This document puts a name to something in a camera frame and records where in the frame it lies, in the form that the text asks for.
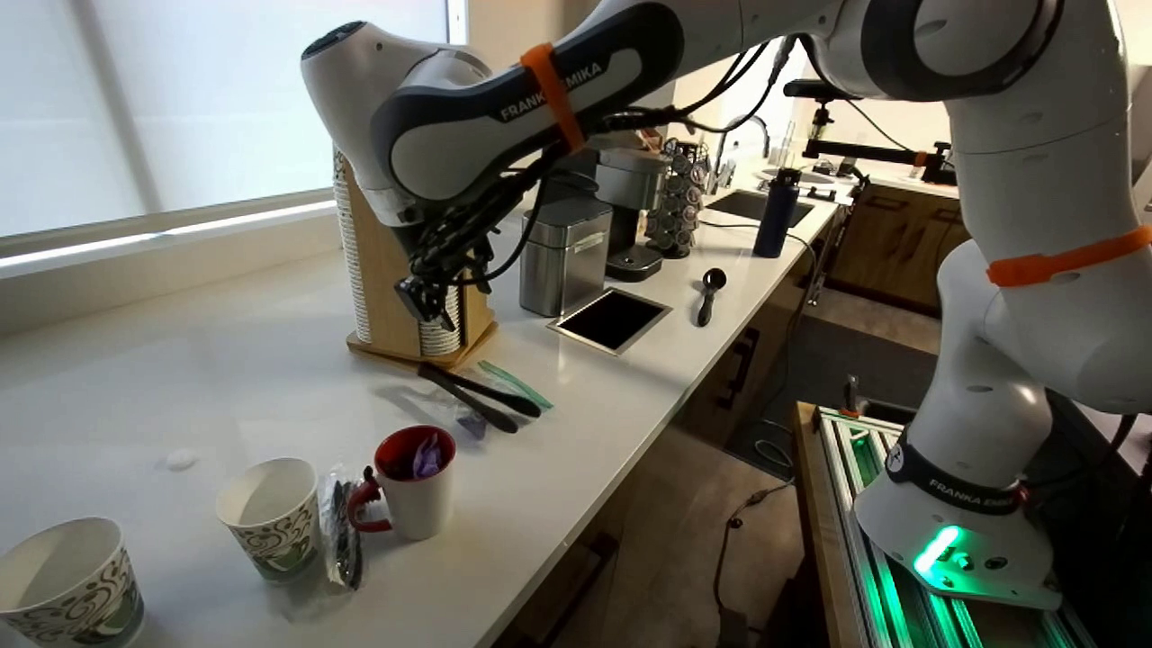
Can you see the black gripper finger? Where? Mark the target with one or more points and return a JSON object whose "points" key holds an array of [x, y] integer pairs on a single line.
{"points": [[452, 313], [420, 298]]}

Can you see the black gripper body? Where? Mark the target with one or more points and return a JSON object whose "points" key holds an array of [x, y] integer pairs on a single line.
{"points": [[449, 246]]}

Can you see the black tongs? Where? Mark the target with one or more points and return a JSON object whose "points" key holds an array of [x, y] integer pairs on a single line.
{"points": [[492, 404]]}

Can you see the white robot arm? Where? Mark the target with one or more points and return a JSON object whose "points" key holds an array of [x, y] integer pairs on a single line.
{"points": [[1050, 298]]}

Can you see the wooden cup dispenser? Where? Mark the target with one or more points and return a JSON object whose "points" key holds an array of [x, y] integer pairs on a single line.
{"points": [[377, 268]]}

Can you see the white cup red interior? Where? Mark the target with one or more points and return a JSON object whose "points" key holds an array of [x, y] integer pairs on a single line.
{"points": [[409, 485]]}

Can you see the middle patterned paper cup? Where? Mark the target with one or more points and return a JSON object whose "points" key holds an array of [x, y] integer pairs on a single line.
{"points": [[271, 511]]}

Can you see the patterned paper cup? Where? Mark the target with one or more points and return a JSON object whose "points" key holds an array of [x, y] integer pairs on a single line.
{"points": [[271, 511], [73, 589]]}

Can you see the left patterned paper cup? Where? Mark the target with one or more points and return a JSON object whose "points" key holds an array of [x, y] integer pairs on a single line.
{"points": [[73, 589]]}

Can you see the silver metal canister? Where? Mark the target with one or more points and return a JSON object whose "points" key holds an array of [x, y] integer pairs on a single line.
{"points": [[564, 262]]}

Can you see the black coffee machine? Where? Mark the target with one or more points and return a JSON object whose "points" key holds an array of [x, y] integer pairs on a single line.
{"points": [[615, 175]]}

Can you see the coffee pod carousel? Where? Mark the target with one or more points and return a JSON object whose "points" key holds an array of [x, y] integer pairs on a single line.
{"points": [[675, 218]]}

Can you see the black coffee scoop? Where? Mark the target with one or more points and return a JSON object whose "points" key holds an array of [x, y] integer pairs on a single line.
{"points": [[710, 283]]}

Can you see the small white lid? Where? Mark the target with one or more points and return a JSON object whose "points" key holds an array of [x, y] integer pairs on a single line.
{"points": [[179, 457]]}

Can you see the black tumbler bottle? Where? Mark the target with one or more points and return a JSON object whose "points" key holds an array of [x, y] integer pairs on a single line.
{"points": [[774, 215]]}

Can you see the wooden cabinet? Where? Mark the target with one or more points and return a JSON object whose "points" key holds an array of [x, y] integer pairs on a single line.
{"points": [[894, 246]]}

